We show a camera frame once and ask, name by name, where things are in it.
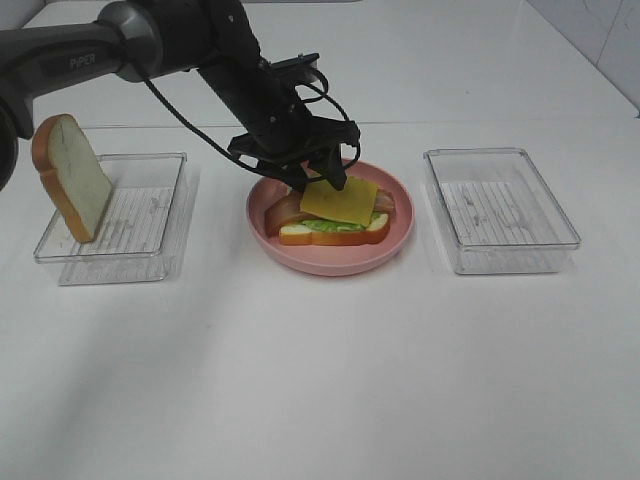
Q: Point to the short bacon strip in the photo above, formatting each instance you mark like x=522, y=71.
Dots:
x=384, y=202

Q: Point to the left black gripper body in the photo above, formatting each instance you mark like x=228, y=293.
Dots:
x=279, y=126

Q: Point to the bread slice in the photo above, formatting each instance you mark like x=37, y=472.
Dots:
x=71, y=174
x=296, y=234

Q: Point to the left clear plastic container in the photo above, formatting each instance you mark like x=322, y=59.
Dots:
x=143, y=232

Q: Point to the clear plastic container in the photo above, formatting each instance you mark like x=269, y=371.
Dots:
x=496, y=213
x=143, y=232

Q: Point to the yellow cheese slice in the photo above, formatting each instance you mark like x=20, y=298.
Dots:
x=353, y=204

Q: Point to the long bacon strip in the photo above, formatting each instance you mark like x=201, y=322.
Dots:
x=283, y=212

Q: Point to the right clear plastic container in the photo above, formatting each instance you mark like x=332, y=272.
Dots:
x=496, y=213

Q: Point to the pink round plate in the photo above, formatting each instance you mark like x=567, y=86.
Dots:
x=334, y=260

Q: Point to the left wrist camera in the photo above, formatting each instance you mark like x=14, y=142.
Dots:
x=296, y=70

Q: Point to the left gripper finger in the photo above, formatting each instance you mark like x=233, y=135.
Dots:
x=292, y=175
x=327, y=164

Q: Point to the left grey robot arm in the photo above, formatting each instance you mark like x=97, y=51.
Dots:
x=140, y=41

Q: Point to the green lettuce leaf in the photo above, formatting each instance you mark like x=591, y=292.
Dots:
x=330, y=226

